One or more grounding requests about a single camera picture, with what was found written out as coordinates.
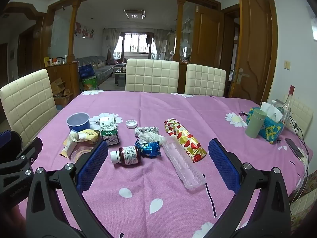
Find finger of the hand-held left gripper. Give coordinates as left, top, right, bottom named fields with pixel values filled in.
left=0, top=137, right=43, bottom=180
left=0, top=130, right=23, bottom=154

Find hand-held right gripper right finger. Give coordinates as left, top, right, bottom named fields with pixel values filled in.
left=209, top=139, right=291, bottom=238

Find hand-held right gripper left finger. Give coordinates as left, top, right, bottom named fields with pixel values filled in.
left=26, top=140, right=109, bottom=238

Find beige paper wrapper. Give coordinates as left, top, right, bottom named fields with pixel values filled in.
left=59, top=131, right=83, bottom=158

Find yellow snack packet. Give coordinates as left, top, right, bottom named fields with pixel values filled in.
left=78, top=129, right=101, bottom=143

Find green and white milk carton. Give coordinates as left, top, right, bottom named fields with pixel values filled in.
left=99, top=116, right=120, bottom=146

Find red medicine bottle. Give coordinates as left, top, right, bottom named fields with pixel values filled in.
left=110, top=146, right=142, bottom=166

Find clear plastic tray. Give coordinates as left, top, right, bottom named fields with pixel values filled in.
left=160, top=136, right=206, bottom=191

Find blue paper cup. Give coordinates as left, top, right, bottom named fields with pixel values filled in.
left=66, top=112, right=90, bottom=132

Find red yellow patterned snack wrapper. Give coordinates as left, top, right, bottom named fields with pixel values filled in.
left=163, top=118, right=207, bottom=163

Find blue foil wrapper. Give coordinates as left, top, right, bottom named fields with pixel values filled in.
left=134, top=139, right=162, bottom=158

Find silver blister pack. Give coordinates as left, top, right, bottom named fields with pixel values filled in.
left=134, top=126, right=159, bottom=137

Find cream quilted dining chair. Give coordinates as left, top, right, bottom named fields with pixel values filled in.
left=0, top=69, right=58, bottom=149
left=285, top=97, right=314, bottom=139
left=125, top=58, right=179, bottom=93
left=184, top=63, right=226, bottom=97

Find green metal canister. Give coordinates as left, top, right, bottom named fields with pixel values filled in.
left=245, top=108, right=267, bottom=138

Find beaded tissue box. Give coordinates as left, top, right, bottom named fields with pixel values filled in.
left=246, top=107, right=285, bottom=145

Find open cardboard box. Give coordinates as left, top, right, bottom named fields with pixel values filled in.
left=51, top=78, right=73, bottom=107

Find white facial tissue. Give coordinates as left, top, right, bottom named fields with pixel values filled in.
left=260, top=102, right=283, bottom=123

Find black smartphone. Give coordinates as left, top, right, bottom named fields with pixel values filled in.
left=285, top=138, right=305, bottom=159

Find pink floral tablecloth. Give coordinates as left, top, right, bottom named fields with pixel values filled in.
left=18, top=89, right=310, bottom=238

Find low wooden cabinet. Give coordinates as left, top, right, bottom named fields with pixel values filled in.
left=45, top=61, right=80, bottom=97

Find green printed bag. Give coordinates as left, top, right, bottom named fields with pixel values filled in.
left=82, top=76, right=99, bottom=91

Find clear glass jar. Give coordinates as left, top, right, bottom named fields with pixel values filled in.
left=271, top=99, right=291, bottom=124

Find group of small bottles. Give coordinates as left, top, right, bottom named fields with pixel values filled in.
left=44, top=56, right=67, bottom=67

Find glass coffee table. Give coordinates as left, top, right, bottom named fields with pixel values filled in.
left=114, top=66, right=127, bottom=86

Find blue shopping bag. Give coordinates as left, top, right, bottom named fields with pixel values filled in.
left=79, top=64, right=96, bottom=78

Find grey sofa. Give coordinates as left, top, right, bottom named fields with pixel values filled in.
left=74, top=56, right=122, bottom=85

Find patterned curtain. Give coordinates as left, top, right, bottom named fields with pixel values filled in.
left=154, top=29, right=169, bottom=60
left=103, top=28, right=121, bottom=60

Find wooden pillar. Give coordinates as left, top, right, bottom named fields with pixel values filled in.
left=176, top=0, right=186, bottom=62
left=68, top=0, right=81, bottom=63

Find open wooden door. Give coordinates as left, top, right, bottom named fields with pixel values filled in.
left=236, top=0, right=279, bottom=105

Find wooden room door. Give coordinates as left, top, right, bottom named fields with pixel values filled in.
left=193, top=5, right=224, bottom=68

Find barred window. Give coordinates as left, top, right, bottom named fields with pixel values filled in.
left=121, top=32, right=151, bottom=54

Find square ceiling lamp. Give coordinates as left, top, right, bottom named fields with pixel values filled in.
left=123, top=9, right=146, bottom=19

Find metal door handle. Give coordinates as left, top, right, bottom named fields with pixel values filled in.
left=235, top=68, right=249, bottom=85

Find red wall pictures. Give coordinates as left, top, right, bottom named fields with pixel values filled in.
left=75, top=22, right=96, bottom=40

